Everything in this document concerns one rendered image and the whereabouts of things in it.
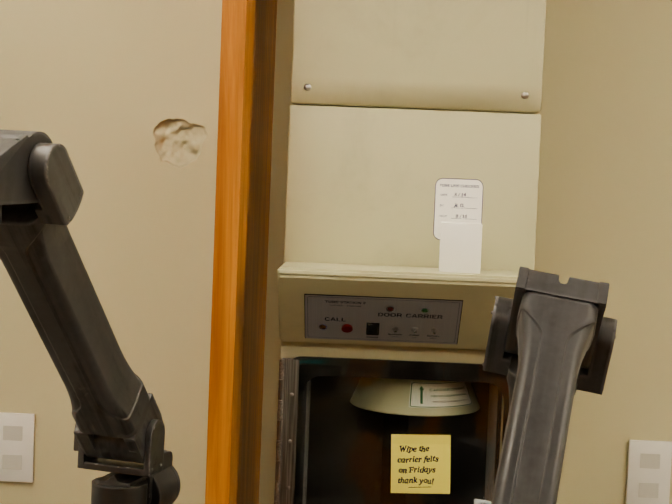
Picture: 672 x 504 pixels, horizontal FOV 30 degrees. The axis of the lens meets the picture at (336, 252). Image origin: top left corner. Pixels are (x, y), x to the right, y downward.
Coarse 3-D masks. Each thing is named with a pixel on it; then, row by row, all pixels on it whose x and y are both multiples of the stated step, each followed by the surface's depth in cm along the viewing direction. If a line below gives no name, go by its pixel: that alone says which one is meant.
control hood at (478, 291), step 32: (288, 288) 151; (320, 288) 151; (352, 288) 150; (384, 288) 150; (416, 288) 150; (448, 288) 149; (480, 288) 149; (512, 288) 149; (288, 320) 155; (480, 320) 154
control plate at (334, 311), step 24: (312, 312) 154; (336, 312) 154; (360, 312) 153; (384, 312) 153; (408, 312) 153; (432, 312) 153; (456, 312) 153; (312, 336) 157; (336, 336) 157; (360, 336) 157; (384, 336) 157; (408, 336) 156; (432, 336) 156; (456, 336) 156
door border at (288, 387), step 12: (288, 360) 160; (288, 372) 160; (288, 384) 160; (288, 396) 160; (288, 408) 160; (288, 420) 160; (288, 432) 160; (288, 444) 161; (288, 456) 161; (276, 468) 160; (288, 468) 161; (276, 480) 160; (288, 480) 161; (288, 492) 161
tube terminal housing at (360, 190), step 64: (320, 128) 160; (384, 128) 159; (448, 128) 159; (512, 128) 159; (320, 192) 160; (384, 192) 160; (512, 192) 159; (320, 256) 160; (384, 256) 160; (512, 256) 160
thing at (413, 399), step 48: (336, 384) 160; (384, 384) 160; (432, 384) 160; (480, 384) 160; (336, 432) 160; (384, 432) 160; (432, 432) 160; (480, 432) 160; (336, 480) 161; (384, 480) 161; (480, 480) 160
